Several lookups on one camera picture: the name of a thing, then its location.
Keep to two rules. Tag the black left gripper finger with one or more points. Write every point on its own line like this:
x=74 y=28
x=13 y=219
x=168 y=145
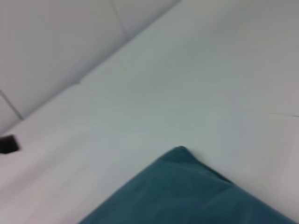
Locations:
x=8 y=144

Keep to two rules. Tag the teal blue shirt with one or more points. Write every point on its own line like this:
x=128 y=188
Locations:
x=187 y=193

